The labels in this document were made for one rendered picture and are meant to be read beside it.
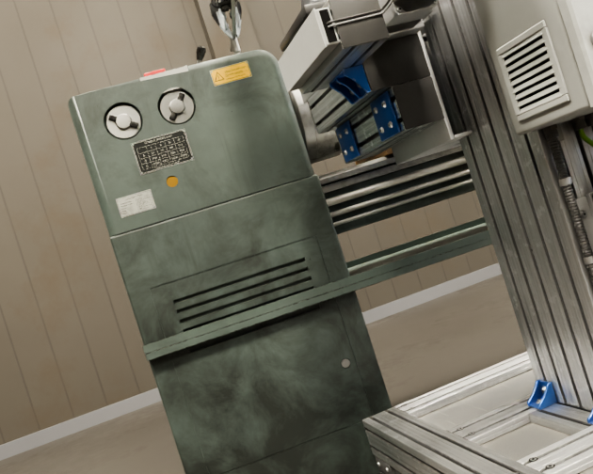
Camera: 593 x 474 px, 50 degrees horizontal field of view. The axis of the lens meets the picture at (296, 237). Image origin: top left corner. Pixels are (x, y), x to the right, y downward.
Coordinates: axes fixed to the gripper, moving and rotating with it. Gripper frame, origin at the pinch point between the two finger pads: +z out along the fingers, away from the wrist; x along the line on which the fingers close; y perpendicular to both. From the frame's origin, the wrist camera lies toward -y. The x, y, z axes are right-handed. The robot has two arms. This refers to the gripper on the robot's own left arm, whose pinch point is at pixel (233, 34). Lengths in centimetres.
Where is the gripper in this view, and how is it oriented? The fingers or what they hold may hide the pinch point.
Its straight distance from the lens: 203.7
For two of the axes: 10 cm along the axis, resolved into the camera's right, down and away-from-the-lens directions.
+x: 9.4, -3.0, 1.6
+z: 3.0, 9.5, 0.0
